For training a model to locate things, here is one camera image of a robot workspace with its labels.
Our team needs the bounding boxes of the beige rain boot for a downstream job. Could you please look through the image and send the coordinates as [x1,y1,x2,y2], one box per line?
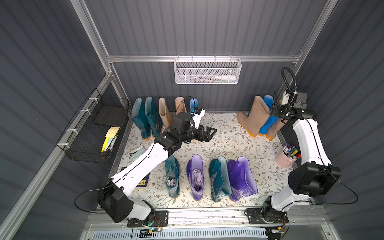
[159,98,174,128]
[175,97,187,115]
[266,119,286,140]
[237,96,270,137]

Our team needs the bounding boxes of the dark green boot back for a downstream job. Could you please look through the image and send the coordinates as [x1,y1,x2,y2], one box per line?
[145,97,163,138]

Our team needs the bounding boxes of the dark green boot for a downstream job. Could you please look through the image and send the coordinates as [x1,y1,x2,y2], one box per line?
[209,156,232,203]
[145,97,163,138]
[164,155,181,199]
[132,98,151,140]

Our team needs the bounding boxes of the blue rain boot back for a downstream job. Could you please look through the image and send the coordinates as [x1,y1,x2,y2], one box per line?
[259,95,279,136]

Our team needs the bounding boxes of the blue rain boot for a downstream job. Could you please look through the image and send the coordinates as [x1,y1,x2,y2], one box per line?
[259,95,279,136]
[190,98,199,116]

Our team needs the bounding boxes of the purple boot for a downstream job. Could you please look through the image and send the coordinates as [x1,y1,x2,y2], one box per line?
[187,154,204,201]
[227,157,258,202]

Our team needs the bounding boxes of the blue rain boot front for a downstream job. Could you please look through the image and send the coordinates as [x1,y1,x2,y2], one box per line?
[190,98,199,116]

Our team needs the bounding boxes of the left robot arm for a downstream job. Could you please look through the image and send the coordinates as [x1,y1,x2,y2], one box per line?
[98,126,217,224]

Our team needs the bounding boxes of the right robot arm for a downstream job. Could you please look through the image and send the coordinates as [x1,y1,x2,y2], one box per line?
[262,103,341,222]

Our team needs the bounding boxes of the dark green front boot left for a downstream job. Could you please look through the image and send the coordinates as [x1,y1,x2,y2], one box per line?
[164,155,181,199]

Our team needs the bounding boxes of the pink pen cup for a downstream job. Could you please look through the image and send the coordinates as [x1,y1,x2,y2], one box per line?
[275,145,302,168]

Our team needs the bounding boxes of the small pale green device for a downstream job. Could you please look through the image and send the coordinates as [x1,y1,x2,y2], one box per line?
[129,146,146,161]

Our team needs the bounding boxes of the dark green boot far left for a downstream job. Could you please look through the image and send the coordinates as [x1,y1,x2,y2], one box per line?
[132,98,151,140]

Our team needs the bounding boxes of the dark blue notebook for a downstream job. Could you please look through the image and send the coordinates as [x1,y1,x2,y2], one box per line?
[117,167,150,188]

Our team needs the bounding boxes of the yellow sticky notes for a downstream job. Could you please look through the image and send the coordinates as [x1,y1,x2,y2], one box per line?
[102,127,120,153]

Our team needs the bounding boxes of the dark green front boot right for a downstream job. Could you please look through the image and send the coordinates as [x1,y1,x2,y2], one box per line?
[209,156,232,203]

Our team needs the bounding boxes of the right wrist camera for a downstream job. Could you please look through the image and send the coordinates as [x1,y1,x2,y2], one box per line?
[279,92,308,109]

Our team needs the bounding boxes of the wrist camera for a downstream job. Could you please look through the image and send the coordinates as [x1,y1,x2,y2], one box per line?
[172,107,205,132]
[279,92,308,109]

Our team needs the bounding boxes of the black corrugated cable hose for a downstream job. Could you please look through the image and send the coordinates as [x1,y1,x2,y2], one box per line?
[274,66,298,112]

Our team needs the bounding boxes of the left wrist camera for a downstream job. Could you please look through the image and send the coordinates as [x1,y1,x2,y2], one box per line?
[172,107,205,132]

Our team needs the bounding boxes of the white wire wall basket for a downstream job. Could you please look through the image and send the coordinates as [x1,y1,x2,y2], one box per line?
[173,57,242,85]

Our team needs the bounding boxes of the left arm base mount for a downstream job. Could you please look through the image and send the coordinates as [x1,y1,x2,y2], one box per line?
[127,210,169,228]

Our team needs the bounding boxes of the black wire side basket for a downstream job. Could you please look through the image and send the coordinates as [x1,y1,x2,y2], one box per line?
[57,90,130,164]

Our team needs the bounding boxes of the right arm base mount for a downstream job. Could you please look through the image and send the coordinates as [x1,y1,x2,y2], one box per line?
[244,208,289,225]

